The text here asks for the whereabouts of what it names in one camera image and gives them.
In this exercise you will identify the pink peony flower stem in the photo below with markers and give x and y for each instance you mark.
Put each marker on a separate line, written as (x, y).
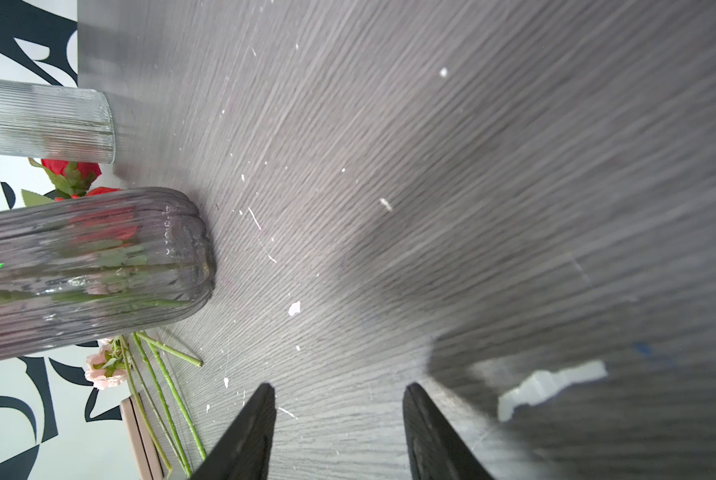
(107, 368)

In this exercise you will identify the bunch of artificial flowers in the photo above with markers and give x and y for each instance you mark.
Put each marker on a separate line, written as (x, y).
(59, 173)

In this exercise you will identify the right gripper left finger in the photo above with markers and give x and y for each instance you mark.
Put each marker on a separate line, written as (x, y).
(244, 450)

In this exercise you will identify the pink rectangular block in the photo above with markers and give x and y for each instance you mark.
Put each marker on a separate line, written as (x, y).
(146, 456)

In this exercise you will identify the dark purple glass vase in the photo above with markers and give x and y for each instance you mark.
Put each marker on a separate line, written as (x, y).
(75, 271)

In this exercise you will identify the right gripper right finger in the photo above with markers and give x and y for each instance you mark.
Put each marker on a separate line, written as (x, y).
(435, 449)

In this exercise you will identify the clear glass vase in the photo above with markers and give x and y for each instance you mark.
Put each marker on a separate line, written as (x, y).
(56, 122)

